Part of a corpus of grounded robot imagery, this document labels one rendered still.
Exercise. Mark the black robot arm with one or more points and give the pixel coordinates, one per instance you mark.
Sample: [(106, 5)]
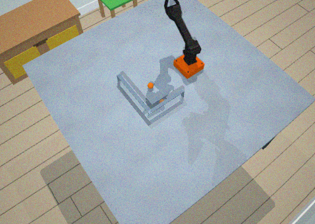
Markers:
[(192, 47)]

